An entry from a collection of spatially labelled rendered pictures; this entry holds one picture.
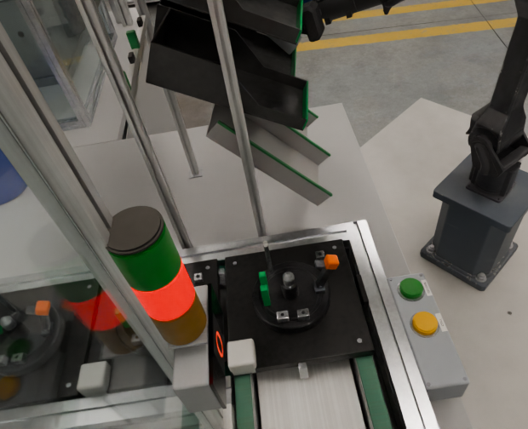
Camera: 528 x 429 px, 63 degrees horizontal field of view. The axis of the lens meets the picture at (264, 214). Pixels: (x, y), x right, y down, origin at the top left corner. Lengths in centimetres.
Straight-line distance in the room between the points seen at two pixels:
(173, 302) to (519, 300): 75
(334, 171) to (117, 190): 61
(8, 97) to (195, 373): 31
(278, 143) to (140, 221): 63
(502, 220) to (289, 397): 47
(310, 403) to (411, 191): 60
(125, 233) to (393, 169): 93
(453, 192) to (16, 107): 74
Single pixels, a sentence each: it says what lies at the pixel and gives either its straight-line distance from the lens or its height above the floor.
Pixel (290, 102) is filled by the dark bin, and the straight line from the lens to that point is 84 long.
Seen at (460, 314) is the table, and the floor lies 86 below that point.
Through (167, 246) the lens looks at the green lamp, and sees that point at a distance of 36.
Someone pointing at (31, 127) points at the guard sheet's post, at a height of 153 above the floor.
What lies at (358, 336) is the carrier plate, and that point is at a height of 97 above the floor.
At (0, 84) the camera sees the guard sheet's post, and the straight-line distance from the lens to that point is 28.
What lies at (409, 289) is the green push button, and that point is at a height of 97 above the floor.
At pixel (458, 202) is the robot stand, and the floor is 106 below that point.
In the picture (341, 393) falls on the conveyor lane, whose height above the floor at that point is 92.
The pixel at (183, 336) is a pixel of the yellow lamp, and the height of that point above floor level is 128.
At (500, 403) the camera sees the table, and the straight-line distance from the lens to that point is 89.
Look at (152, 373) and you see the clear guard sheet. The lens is 46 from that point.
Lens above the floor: 166
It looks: 47 degrees down
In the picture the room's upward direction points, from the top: 11 degrees counter-clockwise
